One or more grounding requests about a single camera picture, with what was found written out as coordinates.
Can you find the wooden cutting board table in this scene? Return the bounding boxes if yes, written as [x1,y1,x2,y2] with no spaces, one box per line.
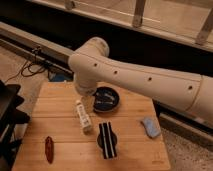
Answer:
[12,82,170,171]

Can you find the black round dish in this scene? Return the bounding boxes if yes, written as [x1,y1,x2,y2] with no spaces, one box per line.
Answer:
[97,132,118,149]

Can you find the white tube bottle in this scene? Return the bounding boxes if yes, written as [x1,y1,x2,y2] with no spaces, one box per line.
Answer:
[76,100,92,134]

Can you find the blue object on floor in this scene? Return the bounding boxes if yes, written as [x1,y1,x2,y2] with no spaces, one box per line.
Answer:
[50,74,66,82]

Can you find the dark blue ceramic bowl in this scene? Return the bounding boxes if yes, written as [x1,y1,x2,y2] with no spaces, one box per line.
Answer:
[93,86,120,112]

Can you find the black chair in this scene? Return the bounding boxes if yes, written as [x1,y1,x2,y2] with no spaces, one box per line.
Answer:
[0,80,30,171]

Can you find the red chili pepper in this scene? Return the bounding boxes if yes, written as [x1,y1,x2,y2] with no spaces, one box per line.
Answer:
[45,136,54,163]

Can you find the black white striped cloth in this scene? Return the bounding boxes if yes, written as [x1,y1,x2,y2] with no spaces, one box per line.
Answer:
[99,122,117,159]

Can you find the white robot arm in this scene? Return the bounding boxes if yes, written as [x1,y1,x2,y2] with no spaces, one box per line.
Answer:
[68,37,213,124]

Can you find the black cables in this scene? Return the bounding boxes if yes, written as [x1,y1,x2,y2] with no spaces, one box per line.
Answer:
[3,46,54,84]

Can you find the blue sponge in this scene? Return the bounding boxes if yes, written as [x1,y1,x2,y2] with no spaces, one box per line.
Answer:
[141,117,161,138]

